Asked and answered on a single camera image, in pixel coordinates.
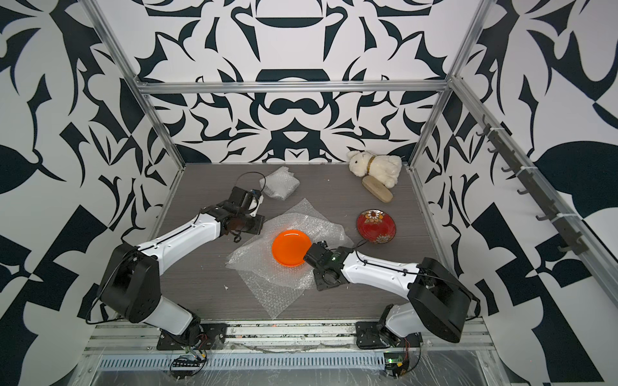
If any orange bubble plate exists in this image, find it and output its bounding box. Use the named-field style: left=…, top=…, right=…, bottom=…
left=271, top=229, right=312, bottom=268

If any clear bubble wrap sheet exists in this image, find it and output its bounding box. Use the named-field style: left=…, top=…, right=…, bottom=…
left=238, top=271, right=306, bottom=319
left=227, top=199, right=352, bottom=290

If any red floral dinner plate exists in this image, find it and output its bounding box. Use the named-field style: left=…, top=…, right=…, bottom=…
left=356, top=209, right=397, bottom=244

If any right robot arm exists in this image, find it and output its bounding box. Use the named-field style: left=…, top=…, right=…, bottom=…
left=304, top=242, right=478, bottom=344

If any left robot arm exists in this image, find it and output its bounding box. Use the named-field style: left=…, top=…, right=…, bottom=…
left=97, top=187, right=265, bottom=347

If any tan wooden brush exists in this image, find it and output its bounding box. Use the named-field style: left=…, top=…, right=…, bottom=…
left=361, top=175, right=394, bottom=204

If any white plush bunny toy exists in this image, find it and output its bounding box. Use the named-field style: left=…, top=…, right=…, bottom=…
left=347, top=151, right=402, bottom=189

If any right electronics board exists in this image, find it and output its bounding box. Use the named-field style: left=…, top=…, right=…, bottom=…
left=384, top=352, right=410, bottom=379

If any electronics board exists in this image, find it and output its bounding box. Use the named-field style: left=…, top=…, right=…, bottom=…
left=384, top=352, right=410, bottom=379
left=168, top=353, right=208, bottom=380

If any left electronics board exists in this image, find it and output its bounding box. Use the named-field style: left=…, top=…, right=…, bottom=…
left=168, top=353, right=208, bottom=380

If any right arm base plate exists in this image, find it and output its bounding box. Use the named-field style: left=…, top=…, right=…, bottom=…
left=355, top=321, right=423, bottom=350

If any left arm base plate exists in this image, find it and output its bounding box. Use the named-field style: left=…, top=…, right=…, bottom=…
left=156, top=323, right=229, bottom=352

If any aluminium frame rail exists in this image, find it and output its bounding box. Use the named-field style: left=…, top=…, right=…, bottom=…
left=137, top=80, right=447, bottom=95

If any black wall hook rail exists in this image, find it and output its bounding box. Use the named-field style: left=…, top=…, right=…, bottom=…
left=479, top=115, right=589, bottom=256

